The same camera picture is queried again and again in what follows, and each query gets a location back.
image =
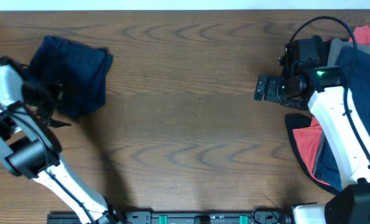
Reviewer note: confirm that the pile of folded clothes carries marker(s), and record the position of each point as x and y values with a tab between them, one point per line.
314	154

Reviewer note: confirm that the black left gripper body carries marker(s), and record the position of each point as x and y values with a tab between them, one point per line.
45	99

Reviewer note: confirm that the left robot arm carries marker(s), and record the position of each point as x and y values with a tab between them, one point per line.
29	148

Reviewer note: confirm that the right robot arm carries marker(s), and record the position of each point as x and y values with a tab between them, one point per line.
322	91

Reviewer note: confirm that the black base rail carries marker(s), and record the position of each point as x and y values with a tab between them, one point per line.
261	215

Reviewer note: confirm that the navy blue shorts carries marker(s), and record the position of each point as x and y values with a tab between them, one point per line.
74	71

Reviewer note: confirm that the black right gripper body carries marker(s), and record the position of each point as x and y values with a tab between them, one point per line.
282	92

